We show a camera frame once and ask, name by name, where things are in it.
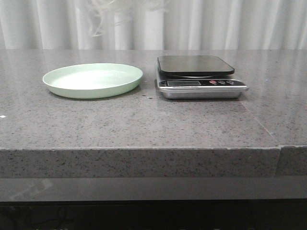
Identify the white vermicelli noodle bundle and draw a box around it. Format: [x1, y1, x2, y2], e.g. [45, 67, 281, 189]
[80, 0, 168, 37]

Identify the black silver kitchen scale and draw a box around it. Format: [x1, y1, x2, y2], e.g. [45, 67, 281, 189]
[156, 56, 248, 99]

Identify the light green round plate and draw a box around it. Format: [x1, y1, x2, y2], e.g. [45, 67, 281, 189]
[43, 63, 143, 99]

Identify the white pleated curtain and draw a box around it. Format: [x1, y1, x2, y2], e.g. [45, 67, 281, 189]
[0, 0, 307, 50]

